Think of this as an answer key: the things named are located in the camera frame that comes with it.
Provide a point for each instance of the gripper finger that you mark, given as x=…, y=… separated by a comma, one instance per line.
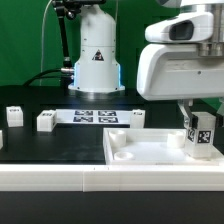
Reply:
x=220, y=114
x=184, y=106

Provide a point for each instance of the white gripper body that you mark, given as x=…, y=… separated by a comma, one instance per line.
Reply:
x=176, y=71

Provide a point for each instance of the white square tabletop part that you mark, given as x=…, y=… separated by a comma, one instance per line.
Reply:
x=126, y=146

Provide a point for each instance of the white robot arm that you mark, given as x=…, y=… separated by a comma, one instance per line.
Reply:
x=97, y=72

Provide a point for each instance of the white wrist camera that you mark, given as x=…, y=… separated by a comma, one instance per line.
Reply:
x=184, y=28

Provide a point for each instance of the white marker base plate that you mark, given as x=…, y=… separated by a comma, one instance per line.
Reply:
x=98, y=117

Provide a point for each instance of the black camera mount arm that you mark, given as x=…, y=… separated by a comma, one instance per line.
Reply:
x=69, y=9

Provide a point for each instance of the white front fence wall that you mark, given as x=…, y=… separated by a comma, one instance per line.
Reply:
x=90, y=178

